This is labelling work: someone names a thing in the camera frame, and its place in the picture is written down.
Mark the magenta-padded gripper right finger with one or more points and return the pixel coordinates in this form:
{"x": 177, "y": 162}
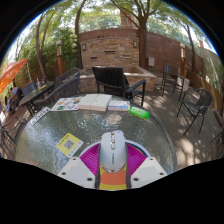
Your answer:
{"x": 136, "y": 159}

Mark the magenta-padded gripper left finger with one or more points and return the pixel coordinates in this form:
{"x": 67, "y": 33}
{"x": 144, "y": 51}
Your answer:
{"x": 89, "y": 159}

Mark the white computer mouse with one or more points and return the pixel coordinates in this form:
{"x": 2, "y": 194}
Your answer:
{"x": 112, "y": 150}

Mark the yellow duck-shaped mouse pad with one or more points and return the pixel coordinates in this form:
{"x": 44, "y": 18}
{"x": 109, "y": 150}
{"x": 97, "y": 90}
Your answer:
{"x": 113, "y": 180}

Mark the yellow square code card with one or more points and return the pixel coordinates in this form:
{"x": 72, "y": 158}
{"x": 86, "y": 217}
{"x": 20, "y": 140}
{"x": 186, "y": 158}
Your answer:
{"x": 69, "y": 144}

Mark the green plastic-wrapped packet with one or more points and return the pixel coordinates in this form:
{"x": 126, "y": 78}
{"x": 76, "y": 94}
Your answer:
{"x": 139, "y": 112}

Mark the small blue-white booklet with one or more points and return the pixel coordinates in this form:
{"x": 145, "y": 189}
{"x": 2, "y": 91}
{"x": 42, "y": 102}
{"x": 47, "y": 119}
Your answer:
{"x": 118, "y": 105}

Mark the white open book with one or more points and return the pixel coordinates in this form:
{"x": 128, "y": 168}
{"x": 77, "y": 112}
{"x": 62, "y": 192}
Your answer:
{"x": 95, "y": 102}

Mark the white printed paper strip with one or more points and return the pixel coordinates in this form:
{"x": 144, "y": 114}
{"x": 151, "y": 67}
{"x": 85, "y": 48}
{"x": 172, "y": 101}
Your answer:
{"x": 40, "y": 115}

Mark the dark wicker armchair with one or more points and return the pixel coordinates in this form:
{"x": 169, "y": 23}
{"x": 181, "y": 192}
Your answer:
{"x": 66, "y": 75}
{"x": 63, "y": 91}

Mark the black wooden slatted chair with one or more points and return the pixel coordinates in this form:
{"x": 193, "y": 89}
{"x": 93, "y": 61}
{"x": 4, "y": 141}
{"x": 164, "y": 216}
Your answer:
{"x": 108, "y": 80}

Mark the dark metal mesh chair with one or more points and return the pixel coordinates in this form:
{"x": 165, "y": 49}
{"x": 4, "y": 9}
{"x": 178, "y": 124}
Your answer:
{"x": 201, "y": 100}
{"x": 10, "y": 133}

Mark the low stone basin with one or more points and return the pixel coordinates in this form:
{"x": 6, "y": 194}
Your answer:
{"x": 146, "y": 75}

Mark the dark round patio table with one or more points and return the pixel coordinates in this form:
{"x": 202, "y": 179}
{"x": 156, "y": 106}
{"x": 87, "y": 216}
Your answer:
{"x": 35, "y": 93}

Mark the group of dark metal chairs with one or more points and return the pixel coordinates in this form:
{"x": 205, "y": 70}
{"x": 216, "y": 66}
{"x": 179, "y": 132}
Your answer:
{"x": 220, "y": 123}

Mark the blue-backed patio chair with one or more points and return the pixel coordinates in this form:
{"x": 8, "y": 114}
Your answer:
{"x": 29, "y": 87}

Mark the dark slatted patio chair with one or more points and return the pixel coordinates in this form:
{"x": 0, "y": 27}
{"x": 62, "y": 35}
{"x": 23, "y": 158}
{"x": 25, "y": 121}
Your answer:
{"x": 170, "y": 71}

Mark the stone brick fireplace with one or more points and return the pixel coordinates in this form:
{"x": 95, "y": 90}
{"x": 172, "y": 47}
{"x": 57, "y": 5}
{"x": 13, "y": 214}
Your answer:
{"x": 110, "y": 46}

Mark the orange patio umbrella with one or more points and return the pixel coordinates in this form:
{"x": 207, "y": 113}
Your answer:
{"x": 11, "y": 73}

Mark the large forked tree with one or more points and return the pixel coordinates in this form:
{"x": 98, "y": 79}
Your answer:
{"x": 142, "y": 40}

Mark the wooden lamp post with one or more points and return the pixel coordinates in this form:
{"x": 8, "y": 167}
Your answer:
{"x": 182, "y": 60}
{"x": 60, "y": 58}

